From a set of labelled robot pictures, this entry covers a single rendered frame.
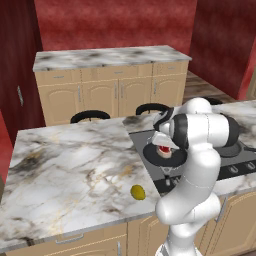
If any silver drawer handle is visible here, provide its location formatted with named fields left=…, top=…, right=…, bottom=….
left=54, top=233, right=85, bottom=245

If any dark grey hob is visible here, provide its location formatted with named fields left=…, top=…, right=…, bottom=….
left=128, top=127, right=256, bottom=197

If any empty dark grey pan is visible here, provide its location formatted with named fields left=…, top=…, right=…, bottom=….
left=216, top=140, right=250, bottom=160

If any dark red tall cabinet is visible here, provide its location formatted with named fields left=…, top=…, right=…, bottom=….
left=0, top=0, right=47, bottom=148

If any beige drawer front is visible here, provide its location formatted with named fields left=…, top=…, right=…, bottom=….
left=3, top=222, right=129, bottom=256

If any black pan holding steak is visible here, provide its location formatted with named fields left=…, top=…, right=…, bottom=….
left=142, top=139, right=188, bottom=176

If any beige cupboard run, marble top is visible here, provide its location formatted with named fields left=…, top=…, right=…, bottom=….
left=32, top=44, right=193, bottom=127

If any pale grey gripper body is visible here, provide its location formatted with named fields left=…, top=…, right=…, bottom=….
left=151, top=130, right=180, bottom=151

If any beige cupboard door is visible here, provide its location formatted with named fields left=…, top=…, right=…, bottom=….
left=74, top=234, right=129, bottom=256
left=194, top=190, right=256, bottom=256
left=127, top=214, right=172, bottom=256

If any yellow lemon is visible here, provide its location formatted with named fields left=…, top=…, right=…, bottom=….
left=130, top=184, right=147, bottom=202

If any black bar stool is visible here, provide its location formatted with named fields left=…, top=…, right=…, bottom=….
left=135, top=102, right=172, bottom=116
left=69, top=109, right=111, bottom=125

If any red and white steak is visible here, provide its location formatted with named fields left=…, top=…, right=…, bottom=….
left=156, top=144, right=173, bottom=158

